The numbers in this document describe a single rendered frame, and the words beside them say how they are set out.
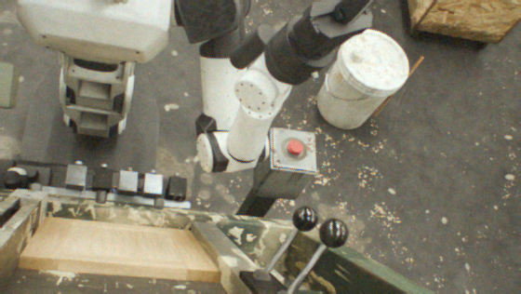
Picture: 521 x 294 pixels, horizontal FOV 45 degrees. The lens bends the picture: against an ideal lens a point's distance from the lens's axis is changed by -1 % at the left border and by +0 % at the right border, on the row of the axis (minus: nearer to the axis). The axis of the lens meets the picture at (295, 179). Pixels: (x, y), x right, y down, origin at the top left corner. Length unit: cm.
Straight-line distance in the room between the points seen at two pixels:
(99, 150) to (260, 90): 138
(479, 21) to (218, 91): 223
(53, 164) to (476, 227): 179
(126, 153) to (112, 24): 120
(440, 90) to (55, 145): 184
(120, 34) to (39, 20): 14
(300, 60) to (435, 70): 236
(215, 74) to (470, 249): 188
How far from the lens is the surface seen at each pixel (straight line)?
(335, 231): 77
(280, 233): 150
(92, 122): 216
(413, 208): 280
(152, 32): 118
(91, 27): 118
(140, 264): 105
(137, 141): 235
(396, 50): 272
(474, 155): 312
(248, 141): 116
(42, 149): 232
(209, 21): 119
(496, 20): 332
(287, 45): 96
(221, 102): 123
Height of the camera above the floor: 223
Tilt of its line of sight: 58 degrees down
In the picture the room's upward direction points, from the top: 37 degrees clockwise
